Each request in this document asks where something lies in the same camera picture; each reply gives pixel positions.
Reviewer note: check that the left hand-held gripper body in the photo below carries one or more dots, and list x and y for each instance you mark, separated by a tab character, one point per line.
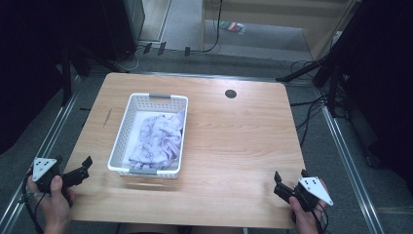
44	169

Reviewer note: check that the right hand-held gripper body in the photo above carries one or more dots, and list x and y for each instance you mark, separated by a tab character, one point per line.
308	191

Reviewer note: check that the person's right hand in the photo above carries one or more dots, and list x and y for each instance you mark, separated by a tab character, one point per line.
303	219

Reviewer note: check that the person's left hand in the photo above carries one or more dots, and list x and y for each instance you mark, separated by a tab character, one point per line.
55	208

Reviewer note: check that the white perforated plastic basket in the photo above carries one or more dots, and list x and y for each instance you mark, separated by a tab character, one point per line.
130	130

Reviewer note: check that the pale lilac printed cloth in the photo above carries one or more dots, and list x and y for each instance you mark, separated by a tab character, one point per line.
159	139

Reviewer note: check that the black upright stand pole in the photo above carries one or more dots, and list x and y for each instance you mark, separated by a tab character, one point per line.
66	78

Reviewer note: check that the black tripod stand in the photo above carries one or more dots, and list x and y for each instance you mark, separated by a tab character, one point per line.
332	84

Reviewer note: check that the round black table grommet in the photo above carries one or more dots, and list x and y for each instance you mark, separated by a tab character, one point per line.
231	94

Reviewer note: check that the black power plug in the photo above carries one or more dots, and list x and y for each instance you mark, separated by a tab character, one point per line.
187	51
147	47

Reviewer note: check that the dark cabinet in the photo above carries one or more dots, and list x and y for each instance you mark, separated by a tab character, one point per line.
123	22

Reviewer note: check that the colourful flat packet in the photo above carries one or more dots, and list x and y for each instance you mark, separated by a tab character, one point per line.
232	27

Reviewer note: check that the light wooden shelf unit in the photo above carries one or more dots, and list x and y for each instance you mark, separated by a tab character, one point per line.
279	13

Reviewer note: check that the metal floor rail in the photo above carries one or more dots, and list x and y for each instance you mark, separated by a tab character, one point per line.
350	162
52	130

